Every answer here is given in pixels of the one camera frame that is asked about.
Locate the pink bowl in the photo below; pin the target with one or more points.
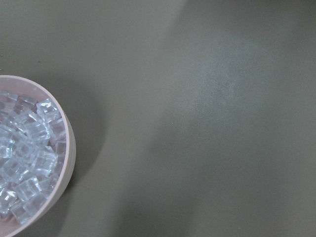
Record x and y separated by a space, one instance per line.
19 85

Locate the clear ice cubes pile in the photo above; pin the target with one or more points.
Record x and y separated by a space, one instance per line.
32 152

